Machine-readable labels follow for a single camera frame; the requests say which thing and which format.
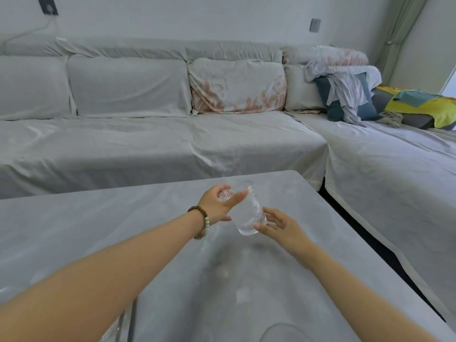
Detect person's left hand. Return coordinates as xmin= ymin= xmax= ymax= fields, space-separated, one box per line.
xmin=198 ymin=184 xmax=249 ymax=225

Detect person's right hand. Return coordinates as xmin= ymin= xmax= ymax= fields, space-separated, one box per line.
xmin=254 ymin=207 xmax=316 ymax=261

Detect clear patterned drinking glass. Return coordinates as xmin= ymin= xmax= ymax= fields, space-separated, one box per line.
xmin=218 ymin=180 xmax=268 ymax=236

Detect person's left forearm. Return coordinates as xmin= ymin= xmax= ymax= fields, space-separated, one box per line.
xmin=0 ymin=210 xmax=202 ymax=342

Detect person's right forearm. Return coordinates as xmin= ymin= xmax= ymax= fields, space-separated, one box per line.
xmin=296 ymin=243 xmax=443 ymax=342

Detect grey covered corner sofa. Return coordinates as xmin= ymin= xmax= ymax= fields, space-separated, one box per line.
xmin=0 ymin=33 xmax=456 ymax=319

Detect grey floral back cushion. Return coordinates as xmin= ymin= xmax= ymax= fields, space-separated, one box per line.
xmin=187 ymin=57 xmax=288 ymax=114

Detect plain grey back cushion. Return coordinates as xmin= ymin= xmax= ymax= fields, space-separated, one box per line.
xmin=0 ymin=55 xmax=72 ymax=121
xmin=66 ymin=55 xmax=193 ymax=117
xmin=284 ymin=64 xmax=327 ymax=113

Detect blue pillow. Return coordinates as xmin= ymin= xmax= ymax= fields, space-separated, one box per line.
xmin=315 ymin=72 xmax=380 ymax=122

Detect white crumpled garment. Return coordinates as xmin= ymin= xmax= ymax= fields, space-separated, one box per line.
xmin=304 ymin=60 xmax=383 ymax=127

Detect small grey crumpled cloth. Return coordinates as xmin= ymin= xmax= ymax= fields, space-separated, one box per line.
xmin=375 ymin=110 xmax=404 ymax=129

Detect grey floral pillow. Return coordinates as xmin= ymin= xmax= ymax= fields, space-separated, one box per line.
xmin=281 ymin=45 xmax=370 ymax=67

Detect dark grey cushion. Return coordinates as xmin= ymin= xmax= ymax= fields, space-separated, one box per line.
xmin=370 ymin=90 xmax=456 ymax=131

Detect yellow patchwork blanket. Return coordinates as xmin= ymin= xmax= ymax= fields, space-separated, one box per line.
xmin=374 ymin=85 xmax=456 ymax=129

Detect pale green curtain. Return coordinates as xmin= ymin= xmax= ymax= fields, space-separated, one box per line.
xmin=375 ymin=0 xmax=430 ymax=83

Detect brown beaded bracelet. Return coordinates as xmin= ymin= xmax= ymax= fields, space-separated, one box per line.
xmin=187 ymin=206 xmax=211 ymax=241

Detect white cable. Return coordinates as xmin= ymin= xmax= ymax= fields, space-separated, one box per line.
xmin=0 ymin=15 xmax=57 ymax=47

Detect black wall socket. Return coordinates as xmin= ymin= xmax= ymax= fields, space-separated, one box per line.
xmin=37 ymin=0 xmax=59 ymax=16

